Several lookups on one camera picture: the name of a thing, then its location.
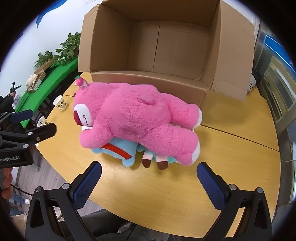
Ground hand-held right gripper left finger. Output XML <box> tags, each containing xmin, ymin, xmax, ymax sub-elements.
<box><xmin>25</xmin><ymin>161</ymin><xmax>102</xmax><ymax>241</ymax></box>

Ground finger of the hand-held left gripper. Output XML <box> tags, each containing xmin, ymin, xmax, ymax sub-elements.
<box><xmin>23</xmin><ymin>122</ymin><xmax>58</xmax><ymax>145</ymax></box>
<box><xmin>9</xmin><ymin>109</ymin><xmax>34</xmax><ymax>125</ymax></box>

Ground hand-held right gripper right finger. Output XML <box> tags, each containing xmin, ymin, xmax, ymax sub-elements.
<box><xmin>196</xmin><ymin>162</ymin><xmax>273</xmax><ymax>241</ymax></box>

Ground blue plush toy red collar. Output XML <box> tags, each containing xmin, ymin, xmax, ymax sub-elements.
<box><xmin>91</xmin><ymin>138</ymin><xmax>139</xmax><ymax>168</ymax></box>

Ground blue doll with brown feet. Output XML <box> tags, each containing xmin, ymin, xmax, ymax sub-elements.
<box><xmin>136</xmin><ymin>144</ymin><xmax>183</xmax><ymax>171</ymax></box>

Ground pink plush bear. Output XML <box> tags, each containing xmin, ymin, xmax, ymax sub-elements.
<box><xmin>73</xmin><ymin>75</ymin><xmax>204</xmax><ymax>167</ymax></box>

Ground large cardboard box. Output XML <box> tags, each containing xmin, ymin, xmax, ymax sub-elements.
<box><xmin>77</xmin><ymin>0</ymin><xmax>257</xmax><ymax>110</ymax></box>

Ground person's left hand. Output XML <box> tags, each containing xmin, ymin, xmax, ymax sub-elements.
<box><xmin>0</xmin><ymin>167</ymin><xmax>13</xmax><ymax>200</ymax></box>

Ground printed paper cup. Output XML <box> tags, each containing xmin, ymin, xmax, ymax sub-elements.
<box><xmin>37</xmin><ymin>116</ymin><xmax>49</xmax><ymax>128</ymax></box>
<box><xmin>53</xmin><ymin>95</ymin><xmax>68</xmax><ymax>112</ymax></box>

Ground cream plush toy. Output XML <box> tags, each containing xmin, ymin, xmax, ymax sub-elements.
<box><xmin>25</xmin><ymin>74</ymin><xmax>38</xmax><ymax>90</ymax></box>

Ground small open cardboard box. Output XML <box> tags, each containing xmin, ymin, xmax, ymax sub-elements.
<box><xmin>25</xmin><ymin>70</ymin><xmax>47</xmax><ymax>93</ymax></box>

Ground person's dark pants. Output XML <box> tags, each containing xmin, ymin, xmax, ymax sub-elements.
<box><xmin>81</xmin><ymin>207</ymin><xmax>163</xmax><ymax>241</ymax></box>

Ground green covered table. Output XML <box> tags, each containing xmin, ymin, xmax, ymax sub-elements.
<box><xmin>14</xmin><ymin>57</ymin><xmax>79</xmax><ymax>129</ymax></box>

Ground small green potted plant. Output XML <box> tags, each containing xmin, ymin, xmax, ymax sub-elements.
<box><xmin>34</xmin><ymin>51</ymin><xmax>55</xmax><ymax>69</ymax></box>

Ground large green potted plant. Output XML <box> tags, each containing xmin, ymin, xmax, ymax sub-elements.
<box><xmin>55</xmin><ymin>32</ymin><xmax>81</xmax><ymax>62</ymax></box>

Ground white object with black print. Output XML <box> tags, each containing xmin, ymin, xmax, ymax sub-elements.
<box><xmin>247</xmin><ymin>75</ymin><xmax>257</xmax><ymax>94</ymax></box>

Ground metal framed glass door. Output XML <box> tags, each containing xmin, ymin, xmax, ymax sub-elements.
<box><xmin>254</xmin><ymin>23</ymin><xmax>296</xmax><ymax>140</ymax></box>

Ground blue sign strip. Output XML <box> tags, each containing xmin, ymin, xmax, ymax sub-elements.
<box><xmin>264</xmin><ymin>34</ymin><xmax>296</xmax><ymax>75</ymax></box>

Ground black cable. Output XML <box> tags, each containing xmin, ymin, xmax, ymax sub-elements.
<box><xmin>9</xmin><ymin>183</ymin><xmax>31</xmax><ymax>198</ymax></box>

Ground blue wall banner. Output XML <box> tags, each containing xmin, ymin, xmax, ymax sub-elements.
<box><xmin>36</xmin><ymin>0</ymin><xmax>98</xmax><ymax>29</ymax></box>

